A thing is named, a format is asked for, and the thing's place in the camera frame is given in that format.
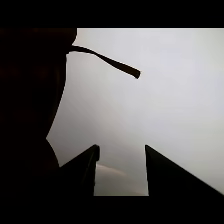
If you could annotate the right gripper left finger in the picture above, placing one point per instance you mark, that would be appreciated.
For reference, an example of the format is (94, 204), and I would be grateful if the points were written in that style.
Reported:
(83, 173)

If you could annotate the black garment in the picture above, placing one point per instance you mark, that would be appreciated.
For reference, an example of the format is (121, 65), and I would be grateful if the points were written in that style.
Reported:
(30, 100)

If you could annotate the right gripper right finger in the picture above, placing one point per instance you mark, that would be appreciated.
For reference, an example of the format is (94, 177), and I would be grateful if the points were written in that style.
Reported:
(166, 181)

